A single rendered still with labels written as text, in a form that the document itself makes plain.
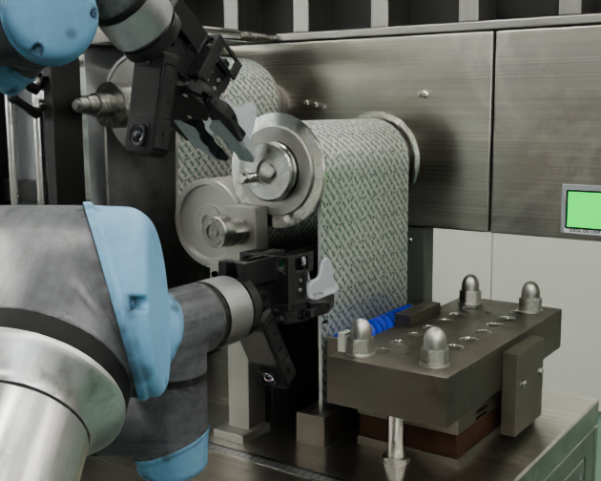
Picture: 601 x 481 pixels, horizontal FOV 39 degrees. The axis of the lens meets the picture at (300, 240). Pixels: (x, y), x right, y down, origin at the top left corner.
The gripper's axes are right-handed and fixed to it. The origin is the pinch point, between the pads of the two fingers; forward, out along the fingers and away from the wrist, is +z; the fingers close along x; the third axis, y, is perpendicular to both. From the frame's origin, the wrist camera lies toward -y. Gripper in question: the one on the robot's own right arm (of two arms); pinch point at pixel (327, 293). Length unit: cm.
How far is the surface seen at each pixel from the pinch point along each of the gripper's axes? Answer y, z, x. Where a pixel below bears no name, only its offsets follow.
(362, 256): 3.7, 8.2, -0.3
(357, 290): -0.8, 6.9, -0.3
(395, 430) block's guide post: -14.8, -3.9, -12.2
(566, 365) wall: -86, 263, 49
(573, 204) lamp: 10.0, 29.4, -22.3
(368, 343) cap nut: -4.4, -4.0, -8.5
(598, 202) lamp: 10.5, 29.4, -25.8
